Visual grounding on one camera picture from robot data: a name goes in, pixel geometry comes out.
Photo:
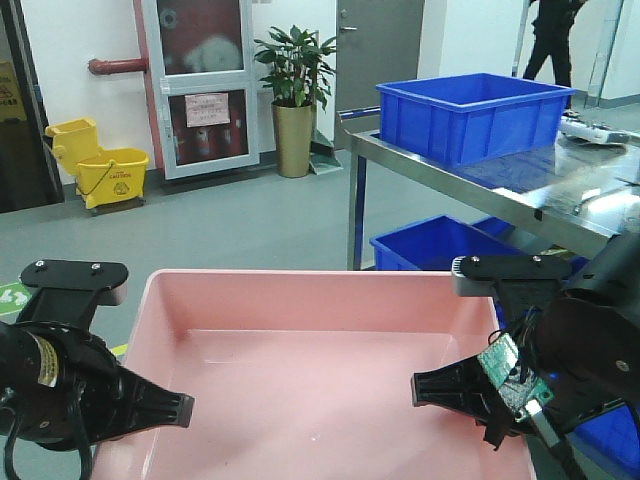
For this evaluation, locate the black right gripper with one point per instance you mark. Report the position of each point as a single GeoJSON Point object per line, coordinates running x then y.
{"type": "Point", "coordinates": [554, 365]}

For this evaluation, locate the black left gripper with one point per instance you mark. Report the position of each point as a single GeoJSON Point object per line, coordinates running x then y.
{"type": "Point", "coordinates": [60, 384]}

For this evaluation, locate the pink plastic bin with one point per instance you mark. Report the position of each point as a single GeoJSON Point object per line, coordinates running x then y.
{"type": "Point", "coordinates": [306, 375]}

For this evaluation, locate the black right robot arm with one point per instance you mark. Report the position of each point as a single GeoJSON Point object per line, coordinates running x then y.
{"type": "Point", "coordinates": [613, 273]}

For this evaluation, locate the blue bin under table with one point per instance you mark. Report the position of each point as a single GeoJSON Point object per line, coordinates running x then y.
{"type": "Point", "coordinates": [433, 243]}

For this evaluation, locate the blue bin on table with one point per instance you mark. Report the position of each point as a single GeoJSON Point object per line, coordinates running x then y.
{"type": "Point", "coordinates": [466, 119]}

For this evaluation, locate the green circuit board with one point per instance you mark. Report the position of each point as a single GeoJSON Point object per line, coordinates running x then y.
{"type": "Point", "coordinates": [522, 391]}

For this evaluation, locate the yellow mop bucket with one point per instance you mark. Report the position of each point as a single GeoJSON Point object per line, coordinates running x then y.
{"type": "Point", "coordinates": [102, 176]}

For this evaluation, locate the stainless steel table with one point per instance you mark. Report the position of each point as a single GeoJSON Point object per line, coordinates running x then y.
{"type": "Point", "coordinates": [574, 194]}

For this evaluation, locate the white remote controller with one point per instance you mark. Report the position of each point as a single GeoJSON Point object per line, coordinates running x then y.
{"type": "Point", "coordinates": [574, 126]}

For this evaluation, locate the yellow caution sign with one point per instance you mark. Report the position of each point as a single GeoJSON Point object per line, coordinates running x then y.
{"type": "Point", "coordinates": [12, 108]}

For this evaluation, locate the grey door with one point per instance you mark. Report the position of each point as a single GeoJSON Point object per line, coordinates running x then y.
{"type": "Point", "coordinates": [378, 41]}

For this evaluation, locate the person in black clothes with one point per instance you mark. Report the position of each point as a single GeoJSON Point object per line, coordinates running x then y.
{"type": "Point", "coordinates": [551, 29]}

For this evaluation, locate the plant in gold pot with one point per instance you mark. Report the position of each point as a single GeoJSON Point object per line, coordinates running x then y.
{"type": "Point", "coordinates": [299, 78]}

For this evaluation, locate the red pipe on wall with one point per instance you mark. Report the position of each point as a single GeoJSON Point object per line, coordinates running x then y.
{"type": "Point", "coordinates": [99, 67]}

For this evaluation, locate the fire hose cabinet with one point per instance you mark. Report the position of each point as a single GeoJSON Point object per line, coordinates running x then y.
{"type": "Point", "coordinates": [200, 85]}

